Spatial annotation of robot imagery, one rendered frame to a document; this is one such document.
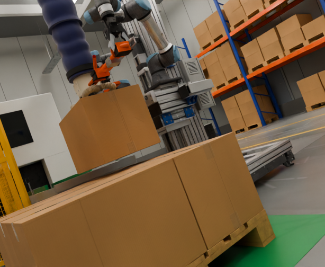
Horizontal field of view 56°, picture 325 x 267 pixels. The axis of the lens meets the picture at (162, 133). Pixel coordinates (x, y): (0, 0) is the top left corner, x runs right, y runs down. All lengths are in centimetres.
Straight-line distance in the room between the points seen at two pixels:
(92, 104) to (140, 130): 33
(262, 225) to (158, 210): 57
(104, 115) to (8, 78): 1046
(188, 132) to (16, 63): 1043
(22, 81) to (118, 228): 1131
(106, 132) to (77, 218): 84
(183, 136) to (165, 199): 137
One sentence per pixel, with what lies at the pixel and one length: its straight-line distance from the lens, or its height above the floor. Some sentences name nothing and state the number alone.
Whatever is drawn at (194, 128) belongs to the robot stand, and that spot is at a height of 63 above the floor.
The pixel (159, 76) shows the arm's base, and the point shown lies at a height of 109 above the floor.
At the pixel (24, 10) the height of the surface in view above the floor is 600.
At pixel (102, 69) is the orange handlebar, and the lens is 186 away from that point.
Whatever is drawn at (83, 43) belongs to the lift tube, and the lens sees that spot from 220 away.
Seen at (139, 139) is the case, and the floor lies 69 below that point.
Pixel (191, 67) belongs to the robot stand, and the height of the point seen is 115.
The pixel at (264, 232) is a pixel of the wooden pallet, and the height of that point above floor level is 5.
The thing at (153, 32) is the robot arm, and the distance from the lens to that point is 225.
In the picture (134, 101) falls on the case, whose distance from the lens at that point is 193.
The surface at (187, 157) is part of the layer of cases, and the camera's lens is 130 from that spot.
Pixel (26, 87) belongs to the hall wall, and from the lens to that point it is 1220.
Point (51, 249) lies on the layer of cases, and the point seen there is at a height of 44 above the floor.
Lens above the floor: 61
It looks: 2 degrees up
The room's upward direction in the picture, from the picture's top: 21 degrees counter-clockwise
